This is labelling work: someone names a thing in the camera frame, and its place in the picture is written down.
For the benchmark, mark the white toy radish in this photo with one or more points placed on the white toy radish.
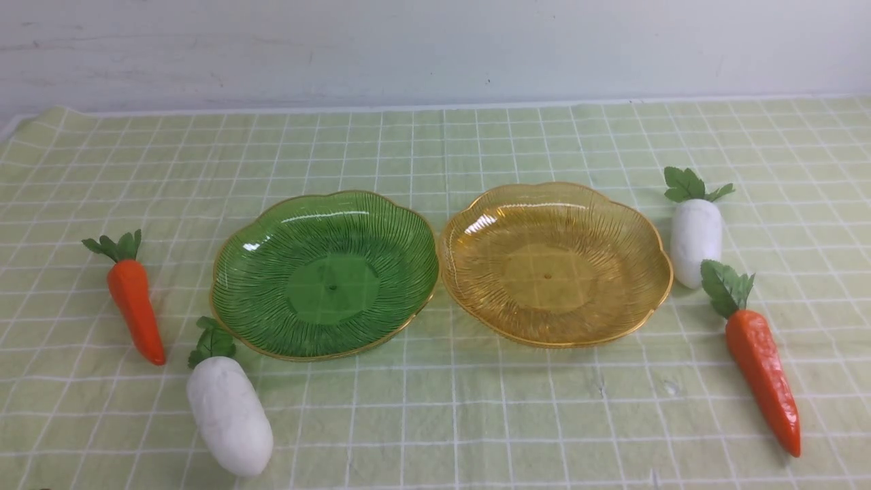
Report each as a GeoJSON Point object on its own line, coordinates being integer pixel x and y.
{"type": "Point", "coordinates": [697, 223]}
{"type": "Point", "coordinates": [226, 408]}

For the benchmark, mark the green plastic plate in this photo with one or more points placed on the green plastic plate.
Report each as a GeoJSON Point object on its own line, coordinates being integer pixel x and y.
{"type": "Point", "coordinates": [319, 277]}

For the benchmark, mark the amber plastic plate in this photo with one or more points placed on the amber plastic plate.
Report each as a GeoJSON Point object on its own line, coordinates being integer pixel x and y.
{"type": "Point", "coordinates": [554, 264]}

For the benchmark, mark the orange toy carrot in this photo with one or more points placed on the orange toy carrot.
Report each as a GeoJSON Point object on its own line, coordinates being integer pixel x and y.
{"type": "Point", "coordinates": [128, 285]}
{"type": "Point", "coordinates": [751, 344]}

